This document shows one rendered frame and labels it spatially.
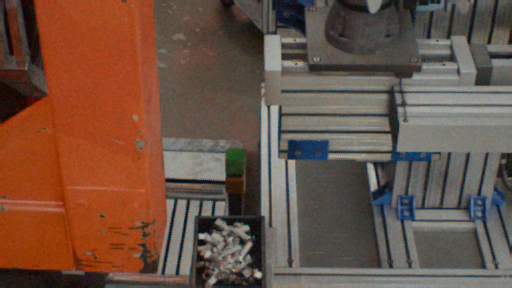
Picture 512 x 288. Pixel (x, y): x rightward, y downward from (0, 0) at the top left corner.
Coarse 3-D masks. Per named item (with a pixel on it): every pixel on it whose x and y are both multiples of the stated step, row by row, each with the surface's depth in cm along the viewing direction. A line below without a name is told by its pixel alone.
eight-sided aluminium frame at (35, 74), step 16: (16, 0) 189; (0, 16) 193; (16, 16) 189; (0, 32) 193; (16, 32) 191; (0, 48) 194; (16, 48) 194; (0, 64) 196; (16, 64) 196; (32, 64) 200; (0, 80) 201; (16, 80) 199; (32, 80) 201; (32, 96) 218
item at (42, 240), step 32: (0, 128) 182; (32, 128) 173; (0, 160) 173; (32, 160) 172; (0, 192) 178; (32, 192) 177; (0, 224) 180; (32, 224) 179; (64, 224) 179; (0, 256) 185; (32, 256) 184; (64, 256) 184
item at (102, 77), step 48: (48, 0) 149; (96, 0) 149; (144, 0) 157; (48, 48) 155; (96, 48) 154; (144, 48) 158; (96, 96) 160; (144, 96) 161; (96, 144) 167; (144, 144) 166; (96, 192) 173; (144, 192) 172; (96, 240) 180; (144, 240) 180
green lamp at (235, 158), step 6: (228, 150) 194; (234, 150) 194; (240, 150) 194; (228, 156) 192; (234, 156) 192; (240, 156) 192; (228, 162) 192; (234, 162) 192; (240, 162) 192; (228, 168) 193; (234, 168) 193; (240, 168) 193; (228, 174) 194; (234, 174) 194; (240, 174) 194
